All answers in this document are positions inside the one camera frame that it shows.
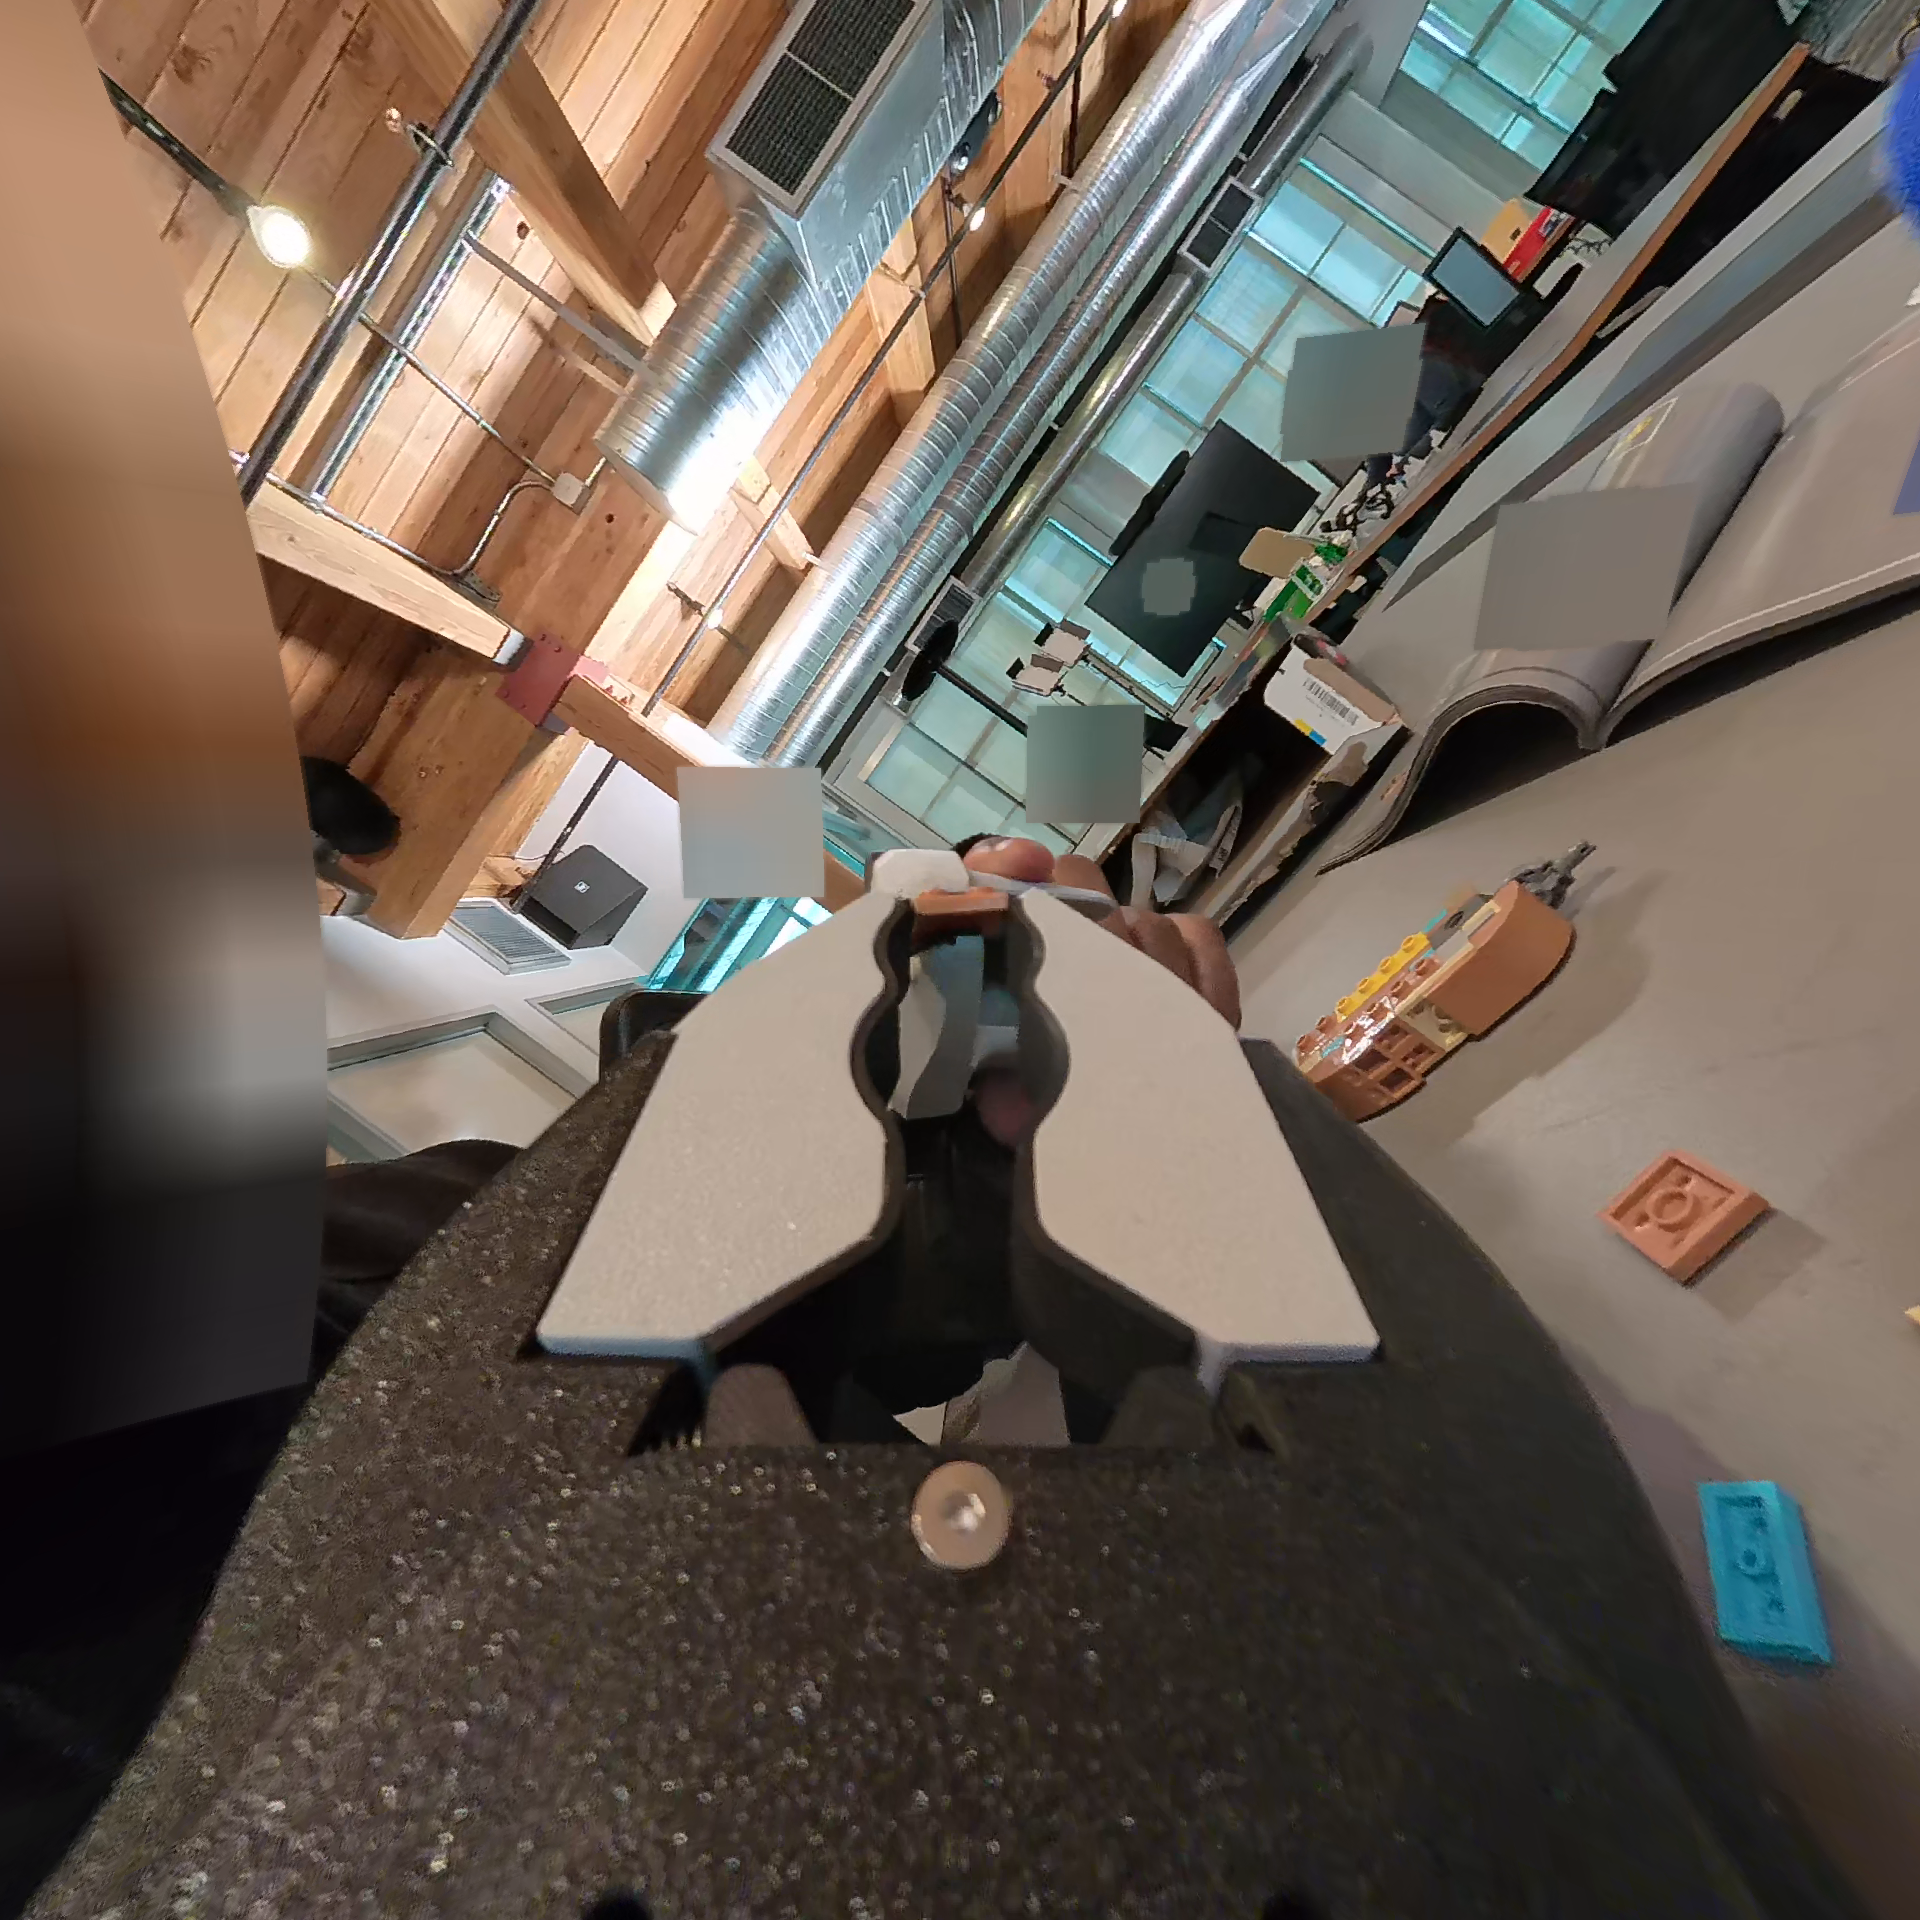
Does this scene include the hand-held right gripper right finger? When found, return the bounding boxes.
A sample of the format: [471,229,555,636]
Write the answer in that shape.
[1009,894,1382,1398]

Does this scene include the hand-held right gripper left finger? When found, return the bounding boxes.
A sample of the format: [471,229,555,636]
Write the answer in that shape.
[534,894,921,1370]

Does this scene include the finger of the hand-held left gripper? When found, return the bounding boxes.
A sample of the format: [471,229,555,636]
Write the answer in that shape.
[894,932,997,1124]

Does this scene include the brown lego ship build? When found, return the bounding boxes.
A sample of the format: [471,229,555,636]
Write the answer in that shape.
[1293,841,1600,1124]

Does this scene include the brown square lego plate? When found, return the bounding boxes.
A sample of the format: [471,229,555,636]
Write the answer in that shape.
[1597,1151,1773,1285]

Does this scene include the teal lego plate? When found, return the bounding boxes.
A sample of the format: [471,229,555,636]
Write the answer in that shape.
[1698,1479,1837,1668]

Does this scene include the person's left hand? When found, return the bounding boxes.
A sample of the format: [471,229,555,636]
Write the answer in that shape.
[960,831,1248,1037]

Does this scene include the black floor lamp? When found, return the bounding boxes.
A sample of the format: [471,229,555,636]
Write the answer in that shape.
[904,614,1052,722]

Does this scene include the person's black jacket torso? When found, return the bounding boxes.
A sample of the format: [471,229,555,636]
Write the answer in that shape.
[0,1135,528,1920]

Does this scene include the white cardboard box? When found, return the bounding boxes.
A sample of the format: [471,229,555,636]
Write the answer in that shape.
[1261,643,1404,782]

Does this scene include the large black monitor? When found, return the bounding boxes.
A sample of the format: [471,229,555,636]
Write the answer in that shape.
[1083,420,1323,678]

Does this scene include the metal air vent box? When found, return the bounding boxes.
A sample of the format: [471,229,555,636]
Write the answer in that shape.
[705,0,997,293]

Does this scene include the small black monitor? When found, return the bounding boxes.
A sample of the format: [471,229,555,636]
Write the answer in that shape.
[1424,224,1529,328]

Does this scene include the red box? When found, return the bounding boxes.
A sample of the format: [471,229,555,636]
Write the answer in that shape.
[1485,201,1578,282]

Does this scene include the open grey instruction booklet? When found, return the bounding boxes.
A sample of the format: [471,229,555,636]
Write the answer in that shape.
[1321,299,1920,872]

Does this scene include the long grey office desk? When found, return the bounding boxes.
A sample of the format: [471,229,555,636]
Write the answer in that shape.
[1321,42,1900,631]

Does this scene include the blue plastic bin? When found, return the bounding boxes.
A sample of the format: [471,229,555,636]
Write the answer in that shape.
[1873,44,1920,242]

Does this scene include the black wall speaker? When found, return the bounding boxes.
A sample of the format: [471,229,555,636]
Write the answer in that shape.
[516,843,650,950]

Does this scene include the silver spiral air duct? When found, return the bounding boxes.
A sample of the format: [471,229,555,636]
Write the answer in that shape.
[705,0,1368,774]
[594,209,820,529]

